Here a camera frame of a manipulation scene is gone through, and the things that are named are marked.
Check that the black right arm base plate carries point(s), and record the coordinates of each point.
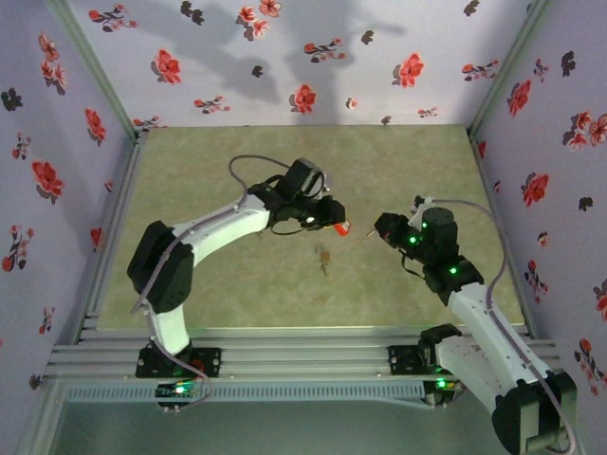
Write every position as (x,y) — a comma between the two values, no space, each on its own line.
(400,360)

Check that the aluminium side rail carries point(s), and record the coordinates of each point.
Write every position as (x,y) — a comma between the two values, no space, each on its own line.
(495,213)
(121,208)

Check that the aluminium frame post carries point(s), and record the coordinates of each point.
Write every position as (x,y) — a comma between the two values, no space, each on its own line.
(508,66)
(40,426)
(97,66)

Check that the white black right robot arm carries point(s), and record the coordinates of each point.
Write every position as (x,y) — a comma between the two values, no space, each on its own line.
(483,332)

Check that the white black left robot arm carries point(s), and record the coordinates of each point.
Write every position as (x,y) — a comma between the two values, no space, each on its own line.
(223,227)

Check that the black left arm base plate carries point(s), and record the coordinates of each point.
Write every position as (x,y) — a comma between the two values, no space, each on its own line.
(211,362)

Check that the right controller board green light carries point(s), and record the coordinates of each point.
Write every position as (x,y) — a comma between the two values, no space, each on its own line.
(441,386)

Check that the brass padlock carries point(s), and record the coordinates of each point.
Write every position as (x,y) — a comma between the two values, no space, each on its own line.
(325,256)

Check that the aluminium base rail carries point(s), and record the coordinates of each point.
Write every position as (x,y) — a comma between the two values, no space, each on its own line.
(303,351)

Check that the left controller board green light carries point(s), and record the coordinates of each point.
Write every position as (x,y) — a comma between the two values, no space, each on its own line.
(178,391)

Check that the controller board green light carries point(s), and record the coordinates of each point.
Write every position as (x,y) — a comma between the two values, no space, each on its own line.
(441,386)
(178,391)

